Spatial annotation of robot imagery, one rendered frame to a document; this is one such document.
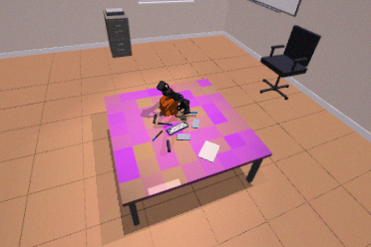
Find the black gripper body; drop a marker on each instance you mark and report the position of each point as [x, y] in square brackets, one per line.
[186, 111]

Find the white flat rectangular slab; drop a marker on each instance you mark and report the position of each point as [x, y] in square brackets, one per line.
[209, 151]

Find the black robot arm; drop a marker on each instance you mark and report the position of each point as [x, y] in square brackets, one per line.
[168, 92]

